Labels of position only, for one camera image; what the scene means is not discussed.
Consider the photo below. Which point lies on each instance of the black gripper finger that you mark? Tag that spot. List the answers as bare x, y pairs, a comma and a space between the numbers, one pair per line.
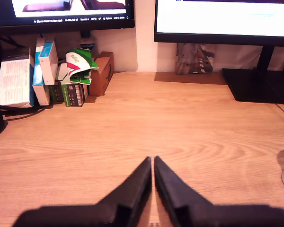
135, 189
170, 189

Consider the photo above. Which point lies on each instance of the cardboard box sunglasses print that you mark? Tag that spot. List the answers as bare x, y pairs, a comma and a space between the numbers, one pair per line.
101, 73

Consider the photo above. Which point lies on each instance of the dark green box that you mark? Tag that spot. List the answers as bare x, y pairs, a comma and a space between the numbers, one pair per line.
55, 93

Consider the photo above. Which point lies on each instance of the green white crumpled bag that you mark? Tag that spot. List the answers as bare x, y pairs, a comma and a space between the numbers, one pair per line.
79, 61

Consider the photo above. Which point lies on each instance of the blue and white box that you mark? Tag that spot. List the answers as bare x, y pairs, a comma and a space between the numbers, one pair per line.
38, 78

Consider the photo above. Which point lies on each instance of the large white printed box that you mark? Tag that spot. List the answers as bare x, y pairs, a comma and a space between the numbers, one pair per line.
14, 80

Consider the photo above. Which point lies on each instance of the black Huawei monitor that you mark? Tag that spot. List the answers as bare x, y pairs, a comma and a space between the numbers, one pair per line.
227, 21

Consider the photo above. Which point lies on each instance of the black computer monitor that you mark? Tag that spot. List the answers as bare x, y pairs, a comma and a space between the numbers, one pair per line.
61, 23

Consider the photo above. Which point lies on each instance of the small black monitor bracket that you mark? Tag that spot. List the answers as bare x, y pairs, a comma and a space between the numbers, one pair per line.
85, 34

